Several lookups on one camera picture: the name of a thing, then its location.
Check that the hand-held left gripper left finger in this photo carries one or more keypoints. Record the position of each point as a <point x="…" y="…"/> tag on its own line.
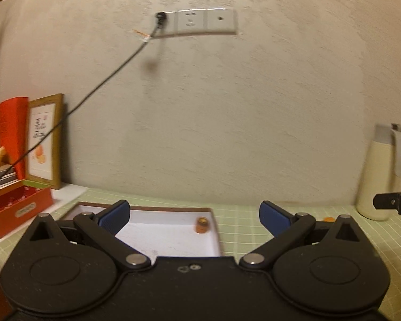
<point x="115" y="215"/>

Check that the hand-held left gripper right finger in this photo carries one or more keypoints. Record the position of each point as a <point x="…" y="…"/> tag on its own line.
<point x="272" y="215"/>

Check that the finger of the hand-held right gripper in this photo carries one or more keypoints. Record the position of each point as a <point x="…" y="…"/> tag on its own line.
<point x="391" y="202"/>

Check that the small orange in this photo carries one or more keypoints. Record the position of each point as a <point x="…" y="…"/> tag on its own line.
<point x="203" y="224"/>
<point x="328" y="219"/>

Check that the shallow cardboard box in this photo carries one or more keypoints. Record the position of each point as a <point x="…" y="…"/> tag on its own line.
<point x="173" y="237"/>

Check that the cream thermos bottle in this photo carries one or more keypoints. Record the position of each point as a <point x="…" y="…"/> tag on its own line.
<point x="377" y="174"/>

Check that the green checked tablecloth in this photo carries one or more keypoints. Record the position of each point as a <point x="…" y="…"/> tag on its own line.
<point x="240" y="214"/>

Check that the orange gift box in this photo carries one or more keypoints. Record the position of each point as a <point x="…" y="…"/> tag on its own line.
<point x="20" y="210"/>

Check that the stack of books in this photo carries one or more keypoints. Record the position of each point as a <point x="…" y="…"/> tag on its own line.
<point x="0" y="177"/>

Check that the red folder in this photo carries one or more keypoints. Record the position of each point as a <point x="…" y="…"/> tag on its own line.
<point x="13" y="123"/>

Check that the black power plug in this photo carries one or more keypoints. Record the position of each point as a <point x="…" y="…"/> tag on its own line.
<point x="160" y="16"/>

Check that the wooden picture frame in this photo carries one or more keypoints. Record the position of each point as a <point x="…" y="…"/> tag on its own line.
<point x="45" y="167"/>

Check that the white wall socket panel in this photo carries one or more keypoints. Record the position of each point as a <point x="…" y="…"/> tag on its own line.
<point x="193" y="21"/>

